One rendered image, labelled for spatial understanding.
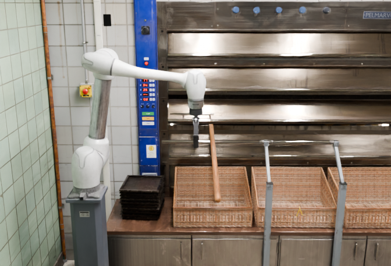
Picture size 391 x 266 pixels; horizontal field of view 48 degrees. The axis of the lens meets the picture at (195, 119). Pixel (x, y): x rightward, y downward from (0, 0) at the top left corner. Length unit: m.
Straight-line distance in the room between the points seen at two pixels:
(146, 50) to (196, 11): 0.46
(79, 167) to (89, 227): 0.37
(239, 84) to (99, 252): 1.54
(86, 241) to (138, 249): 0.55
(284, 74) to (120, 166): 1.45
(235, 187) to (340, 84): 1.11
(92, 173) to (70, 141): 0.99
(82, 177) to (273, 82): 1.57
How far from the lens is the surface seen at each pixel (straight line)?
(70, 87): 3.48
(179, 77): 2.60
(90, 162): 2.61
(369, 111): 3.59
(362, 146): 3.68
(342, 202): 3.11
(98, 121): 2.74
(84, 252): 2.83
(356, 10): 3.49
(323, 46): 3.42
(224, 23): 3.31
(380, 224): 3.40
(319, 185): 3.61
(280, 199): 3.57
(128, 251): 3.25
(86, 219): 2.72
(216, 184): 2.28
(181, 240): 3.17
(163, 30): 3.30
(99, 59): 2.50
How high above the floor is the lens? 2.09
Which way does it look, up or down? 15 degrees down
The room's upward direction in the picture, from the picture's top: straight up
